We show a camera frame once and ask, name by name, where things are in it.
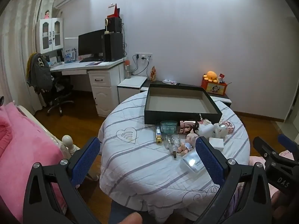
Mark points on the rose gold metal tube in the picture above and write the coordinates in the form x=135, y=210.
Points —
x=186, y=126

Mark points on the white unicorn toy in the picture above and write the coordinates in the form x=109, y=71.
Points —
x=206, y=128

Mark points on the bottle with orange cap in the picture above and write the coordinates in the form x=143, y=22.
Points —
x=127, y=71

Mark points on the white bed frame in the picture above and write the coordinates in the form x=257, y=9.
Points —
x=69, y=143

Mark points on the clear glass bulbs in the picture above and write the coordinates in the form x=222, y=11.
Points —
x=172, y=141

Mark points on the person's left hand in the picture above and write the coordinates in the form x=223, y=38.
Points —
x=130, y=218

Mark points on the white printed packet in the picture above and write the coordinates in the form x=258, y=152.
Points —
x=170, y=82

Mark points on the white charger block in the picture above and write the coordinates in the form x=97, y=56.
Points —
x=216, y=143

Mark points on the white glass-door hutch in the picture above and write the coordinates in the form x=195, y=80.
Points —
x=49, y=35

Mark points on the pink blanket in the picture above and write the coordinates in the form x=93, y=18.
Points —
x=23, y=149

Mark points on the small pink doll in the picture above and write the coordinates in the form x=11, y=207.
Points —
x=47, y=14

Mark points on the black computer tower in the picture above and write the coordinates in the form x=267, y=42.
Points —
x=114, y=46

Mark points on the white curtain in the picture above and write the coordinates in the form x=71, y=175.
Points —
x=16, y=39

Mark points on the blue and yellow harmonica box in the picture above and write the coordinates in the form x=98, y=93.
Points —
x=158, y=133

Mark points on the orange figurine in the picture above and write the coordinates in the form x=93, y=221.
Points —
x=153, y=74

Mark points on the black office chair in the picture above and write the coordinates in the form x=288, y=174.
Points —
x=59, y=91

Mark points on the pink frilly trinket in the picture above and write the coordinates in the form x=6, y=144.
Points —
x=230, y=126

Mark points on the purple notebook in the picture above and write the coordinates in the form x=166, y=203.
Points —
x=93, y=63

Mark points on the small black speaker box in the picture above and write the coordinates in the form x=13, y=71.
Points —
x=115, y=25

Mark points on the teal round container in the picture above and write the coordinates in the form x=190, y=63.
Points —
x=168, y=127

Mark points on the white webcam on stand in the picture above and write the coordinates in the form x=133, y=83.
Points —
x=106, y=24

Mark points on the clear plastic box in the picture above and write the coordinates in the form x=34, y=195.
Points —
x=190, y=162

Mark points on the small dark object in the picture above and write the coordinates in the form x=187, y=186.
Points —
x=174, y=155

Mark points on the white wall outlet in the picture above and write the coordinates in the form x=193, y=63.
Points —
x=144, y=56

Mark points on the blue and white box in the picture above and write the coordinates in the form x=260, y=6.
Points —
x=69, y=56

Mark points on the white side cabinet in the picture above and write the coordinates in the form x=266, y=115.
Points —
x=130, y=86

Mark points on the orange octopus plush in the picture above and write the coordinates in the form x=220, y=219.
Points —
x=211, y=76

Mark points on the small red and white trinkets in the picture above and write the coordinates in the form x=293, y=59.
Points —
x=222, y=78

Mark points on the black computer monitor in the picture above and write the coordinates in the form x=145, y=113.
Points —
x=90, y=43

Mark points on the white desk with drawers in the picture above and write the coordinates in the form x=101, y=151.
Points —
x=102, y=81

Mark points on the person's right hand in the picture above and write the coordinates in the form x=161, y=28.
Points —
x=278, y=201

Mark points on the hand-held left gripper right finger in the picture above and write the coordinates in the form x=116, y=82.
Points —
x=209, y=161

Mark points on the red printed box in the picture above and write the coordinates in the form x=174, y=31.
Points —
x=213, y=89

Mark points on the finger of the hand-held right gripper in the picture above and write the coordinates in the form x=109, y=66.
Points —
x=286, y=142
x=264, y=147

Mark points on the round table with striped cloth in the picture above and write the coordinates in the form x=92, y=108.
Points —
x=140, y=163

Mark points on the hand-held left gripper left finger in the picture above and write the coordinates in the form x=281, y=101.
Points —
x=85, y=161

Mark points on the grey jacket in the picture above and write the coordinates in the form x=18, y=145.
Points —
x=38, y=72

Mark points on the red paper item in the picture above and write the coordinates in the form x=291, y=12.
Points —
x=115, y=11

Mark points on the pink pig doll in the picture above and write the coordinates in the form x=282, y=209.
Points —
x=188, y=142

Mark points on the black shallow cardboard box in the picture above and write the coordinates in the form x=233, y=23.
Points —
x=175, y=100

